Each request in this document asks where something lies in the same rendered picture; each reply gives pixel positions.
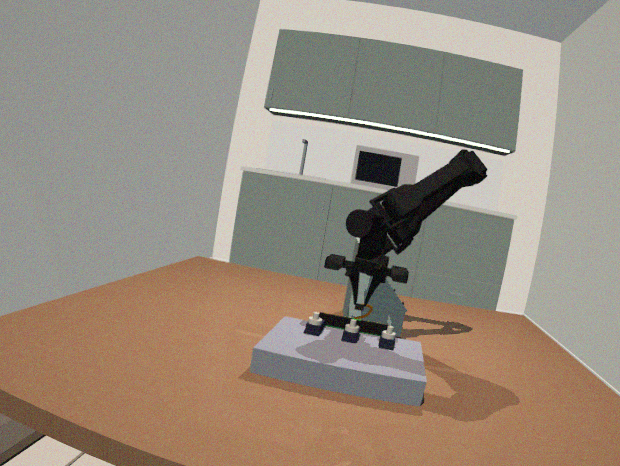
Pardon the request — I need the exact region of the black pin header strip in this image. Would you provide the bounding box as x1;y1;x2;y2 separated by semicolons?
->
319;312;389;336

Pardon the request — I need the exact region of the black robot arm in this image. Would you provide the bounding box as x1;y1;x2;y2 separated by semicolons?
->
346;149;488;276

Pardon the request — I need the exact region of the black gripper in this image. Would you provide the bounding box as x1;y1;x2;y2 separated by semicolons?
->
324;238;409;306

